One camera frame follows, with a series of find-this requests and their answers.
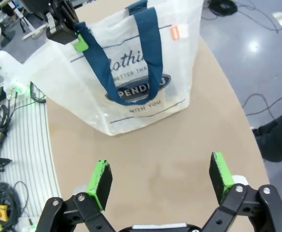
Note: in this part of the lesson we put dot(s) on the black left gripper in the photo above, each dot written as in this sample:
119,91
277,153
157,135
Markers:
38,6

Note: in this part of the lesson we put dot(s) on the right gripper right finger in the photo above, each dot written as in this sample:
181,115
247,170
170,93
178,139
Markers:
219,178

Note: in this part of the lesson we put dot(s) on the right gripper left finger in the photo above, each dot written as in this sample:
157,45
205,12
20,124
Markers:
102,183

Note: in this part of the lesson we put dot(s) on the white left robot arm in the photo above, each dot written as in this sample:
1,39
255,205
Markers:
7,70

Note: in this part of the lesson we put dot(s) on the small white table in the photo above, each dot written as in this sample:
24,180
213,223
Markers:
34,32

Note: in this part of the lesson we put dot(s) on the person in black shirt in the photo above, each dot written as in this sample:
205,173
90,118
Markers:
271,140

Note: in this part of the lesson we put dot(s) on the yellow emergency stop button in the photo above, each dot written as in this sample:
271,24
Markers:
0,210

